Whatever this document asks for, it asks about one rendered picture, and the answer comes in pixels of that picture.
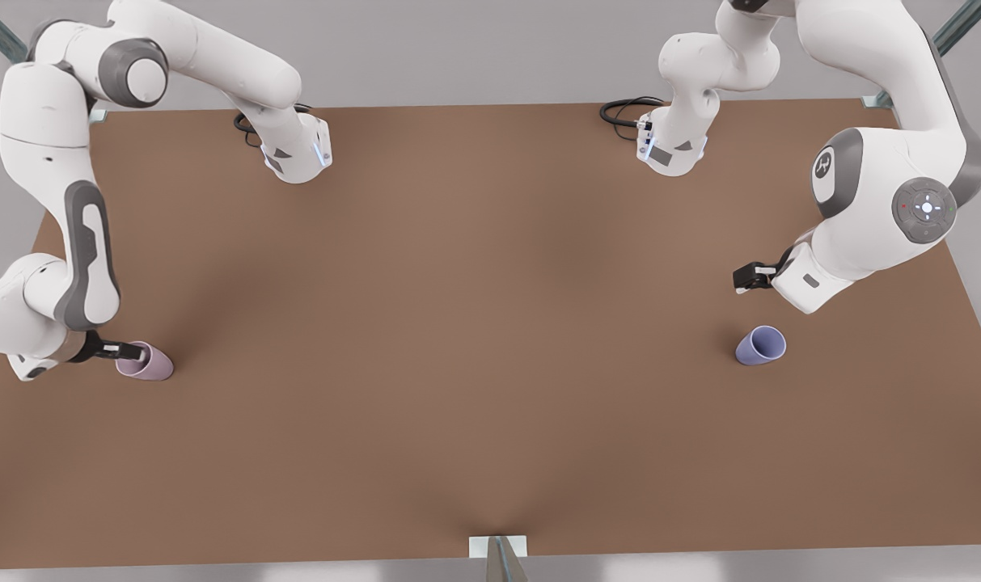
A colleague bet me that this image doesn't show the pink cup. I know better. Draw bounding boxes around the pink cup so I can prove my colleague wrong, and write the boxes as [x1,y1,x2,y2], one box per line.
[116,340,175,382]

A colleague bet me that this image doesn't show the purple cup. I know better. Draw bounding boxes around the purple cup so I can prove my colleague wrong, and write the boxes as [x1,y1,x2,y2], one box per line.
[735,325,788,367]

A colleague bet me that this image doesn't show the black cable loop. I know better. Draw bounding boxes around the black cable loop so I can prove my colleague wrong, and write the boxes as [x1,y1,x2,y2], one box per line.
[233,103,315,149]
[599,96,669,143]

